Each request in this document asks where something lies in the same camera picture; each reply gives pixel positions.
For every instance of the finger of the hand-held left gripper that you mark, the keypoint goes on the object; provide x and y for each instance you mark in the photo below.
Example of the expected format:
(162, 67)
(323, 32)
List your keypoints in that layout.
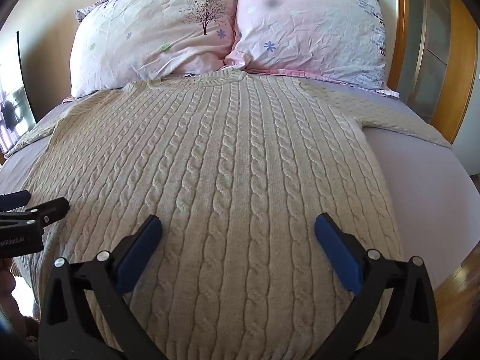
(52, 210)
(13, 198)

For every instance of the pink pillow with tree print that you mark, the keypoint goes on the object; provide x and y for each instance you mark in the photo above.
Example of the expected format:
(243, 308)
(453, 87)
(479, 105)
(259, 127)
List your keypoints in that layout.
(157, 33)

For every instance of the pink pillow with flower print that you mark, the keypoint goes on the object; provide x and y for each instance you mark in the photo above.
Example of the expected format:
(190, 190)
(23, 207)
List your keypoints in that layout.
(311, 26)

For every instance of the wall poster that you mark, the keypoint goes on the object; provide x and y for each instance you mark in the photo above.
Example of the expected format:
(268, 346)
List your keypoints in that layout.
(13, 93)

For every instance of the bed with lilac sheet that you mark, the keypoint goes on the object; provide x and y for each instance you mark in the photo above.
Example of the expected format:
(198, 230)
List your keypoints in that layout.
(420, 180)

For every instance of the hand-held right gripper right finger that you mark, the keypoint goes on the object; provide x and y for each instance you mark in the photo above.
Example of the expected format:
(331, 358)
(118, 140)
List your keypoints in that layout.
(337, 249)

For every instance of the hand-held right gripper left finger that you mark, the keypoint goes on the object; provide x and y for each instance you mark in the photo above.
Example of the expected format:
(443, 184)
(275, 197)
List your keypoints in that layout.
(138, 255)

